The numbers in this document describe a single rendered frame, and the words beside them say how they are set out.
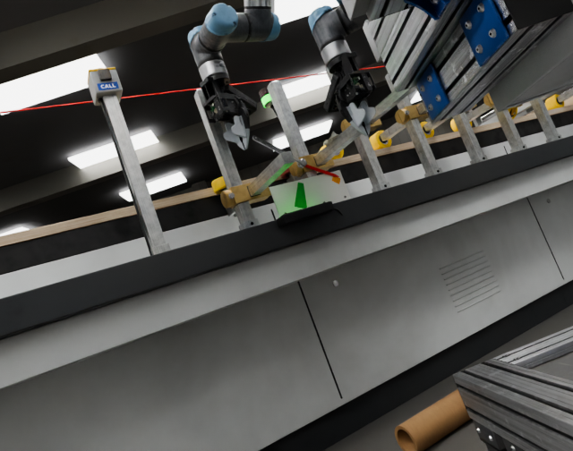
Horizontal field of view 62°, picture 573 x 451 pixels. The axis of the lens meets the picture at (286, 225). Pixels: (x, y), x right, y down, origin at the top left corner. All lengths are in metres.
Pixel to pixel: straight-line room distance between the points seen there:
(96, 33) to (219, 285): 3.57
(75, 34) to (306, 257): 3.61
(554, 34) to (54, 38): 4.24
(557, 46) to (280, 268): 0.86
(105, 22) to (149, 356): 3.60
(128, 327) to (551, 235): 1.92
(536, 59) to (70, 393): 1.27
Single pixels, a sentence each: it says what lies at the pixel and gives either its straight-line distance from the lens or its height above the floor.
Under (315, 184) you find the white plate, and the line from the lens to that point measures 1.46.
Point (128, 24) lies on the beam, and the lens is 4.58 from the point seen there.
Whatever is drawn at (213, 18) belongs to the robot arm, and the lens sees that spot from 1.33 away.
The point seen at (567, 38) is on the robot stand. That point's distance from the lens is 0.85.
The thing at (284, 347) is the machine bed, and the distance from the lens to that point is 1.55.
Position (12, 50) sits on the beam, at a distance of 4.80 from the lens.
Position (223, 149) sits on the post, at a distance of 1.39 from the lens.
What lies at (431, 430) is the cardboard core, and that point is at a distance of 1.37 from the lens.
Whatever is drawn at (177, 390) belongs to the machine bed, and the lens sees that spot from 1.45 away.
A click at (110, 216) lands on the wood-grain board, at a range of 1.48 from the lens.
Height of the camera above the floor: 0.50
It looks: 7 degrees up
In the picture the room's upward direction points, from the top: 21 degrees counter-clockwise
